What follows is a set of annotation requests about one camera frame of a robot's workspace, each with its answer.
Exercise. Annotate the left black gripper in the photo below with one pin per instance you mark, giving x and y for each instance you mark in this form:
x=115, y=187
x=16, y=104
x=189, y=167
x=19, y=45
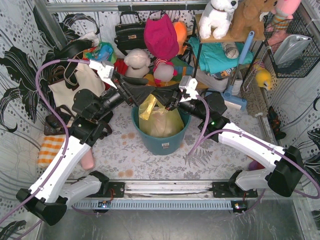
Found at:
x=125, y=91

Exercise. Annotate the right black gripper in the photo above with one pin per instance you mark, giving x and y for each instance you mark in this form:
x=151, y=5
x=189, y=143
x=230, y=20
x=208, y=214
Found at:
x=176, y=100

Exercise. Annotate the yellow trash bag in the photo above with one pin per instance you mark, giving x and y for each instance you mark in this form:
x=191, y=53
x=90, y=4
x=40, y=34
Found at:
x=154, y=120

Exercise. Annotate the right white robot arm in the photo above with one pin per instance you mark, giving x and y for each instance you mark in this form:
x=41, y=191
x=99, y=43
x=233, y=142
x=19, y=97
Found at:
x=282, y=168

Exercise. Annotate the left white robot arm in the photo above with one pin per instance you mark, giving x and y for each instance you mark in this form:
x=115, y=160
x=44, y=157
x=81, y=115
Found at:
x=48, y=198

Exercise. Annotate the teal trash bin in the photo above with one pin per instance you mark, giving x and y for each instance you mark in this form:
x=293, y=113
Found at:
x=161, y=146

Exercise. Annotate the magenta cloth bag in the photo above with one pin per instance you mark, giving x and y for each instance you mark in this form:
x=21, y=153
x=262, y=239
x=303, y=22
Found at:
x=160, y=38

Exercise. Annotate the pink white doll plush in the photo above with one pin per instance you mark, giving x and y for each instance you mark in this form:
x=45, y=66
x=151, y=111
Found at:
x=163, y=71

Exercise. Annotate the white sheep plush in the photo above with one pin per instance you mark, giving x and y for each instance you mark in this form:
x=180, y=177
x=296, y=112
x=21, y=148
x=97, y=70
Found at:
x=138, y=63

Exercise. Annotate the red cloth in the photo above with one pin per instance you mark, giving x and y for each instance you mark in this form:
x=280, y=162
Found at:
x=120, y=66

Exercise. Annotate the rainbow striped cloth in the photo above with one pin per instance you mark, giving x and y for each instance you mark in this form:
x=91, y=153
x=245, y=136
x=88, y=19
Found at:
x=183, y=69

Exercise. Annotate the colourful scarf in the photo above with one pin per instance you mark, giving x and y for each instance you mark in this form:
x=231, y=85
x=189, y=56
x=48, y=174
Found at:
x=102, y=52

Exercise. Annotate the black handbag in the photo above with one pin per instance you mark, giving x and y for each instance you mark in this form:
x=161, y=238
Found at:
x=130, y=36

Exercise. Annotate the teal folded cloth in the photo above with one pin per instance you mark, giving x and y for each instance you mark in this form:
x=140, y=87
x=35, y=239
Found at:
x=212, y=56

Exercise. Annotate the blue lint roller mop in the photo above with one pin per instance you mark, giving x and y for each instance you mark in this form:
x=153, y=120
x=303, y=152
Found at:
x=233, y=100

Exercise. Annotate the orange plush toy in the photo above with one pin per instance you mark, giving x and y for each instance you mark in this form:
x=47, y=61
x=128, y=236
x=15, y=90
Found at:
x=181, y=34

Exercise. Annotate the floral table mat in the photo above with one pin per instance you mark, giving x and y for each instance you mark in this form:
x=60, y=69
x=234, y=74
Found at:
x=123, y=155

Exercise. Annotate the black hat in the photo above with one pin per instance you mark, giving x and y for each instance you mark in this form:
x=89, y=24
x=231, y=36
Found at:
x=69, y=54

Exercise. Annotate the grey chenille duster mop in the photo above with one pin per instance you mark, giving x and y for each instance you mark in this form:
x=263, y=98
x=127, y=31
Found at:
x=251, y=92

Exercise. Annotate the white dog plush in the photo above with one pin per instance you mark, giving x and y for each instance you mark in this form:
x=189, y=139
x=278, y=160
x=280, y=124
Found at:
x=216, y=18

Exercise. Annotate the yellow duck plush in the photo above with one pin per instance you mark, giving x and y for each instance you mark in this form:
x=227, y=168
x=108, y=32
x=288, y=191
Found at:
x=262, y=76

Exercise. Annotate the orange checkered towel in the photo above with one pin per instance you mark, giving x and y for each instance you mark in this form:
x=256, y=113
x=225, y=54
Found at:
x=50, y=147

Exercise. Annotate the purple orange sock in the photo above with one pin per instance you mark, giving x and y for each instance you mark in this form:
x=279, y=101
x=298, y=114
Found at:
x=254, y=165

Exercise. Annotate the brown teddy bear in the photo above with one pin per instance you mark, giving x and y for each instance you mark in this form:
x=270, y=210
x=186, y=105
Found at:
x=249, y=15

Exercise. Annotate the silver pouch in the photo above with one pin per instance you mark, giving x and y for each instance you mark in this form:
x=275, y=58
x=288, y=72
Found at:
x=291, y=48

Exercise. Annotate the pink plush toy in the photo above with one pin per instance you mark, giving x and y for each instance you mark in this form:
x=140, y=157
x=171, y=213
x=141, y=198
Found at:
x=282, y=17

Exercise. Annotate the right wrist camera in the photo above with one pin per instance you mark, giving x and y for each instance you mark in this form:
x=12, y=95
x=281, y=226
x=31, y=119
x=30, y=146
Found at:
x=187, y=86

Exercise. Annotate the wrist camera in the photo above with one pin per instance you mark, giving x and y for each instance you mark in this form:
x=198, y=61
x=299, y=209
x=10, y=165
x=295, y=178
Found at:
x=187, y=86
x=104, y=70

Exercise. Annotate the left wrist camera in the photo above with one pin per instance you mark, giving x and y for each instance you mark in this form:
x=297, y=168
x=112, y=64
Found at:
x=104, y=70

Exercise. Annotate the metal base rail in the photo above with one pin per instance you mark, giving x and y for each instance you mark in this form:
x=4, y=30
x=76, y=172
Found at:
x=162, y=195

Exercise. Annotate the black wire basket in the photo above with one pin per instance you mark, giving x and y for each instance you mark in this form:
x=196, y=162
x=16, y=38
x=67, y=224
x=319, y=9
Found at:
x=308, y=59

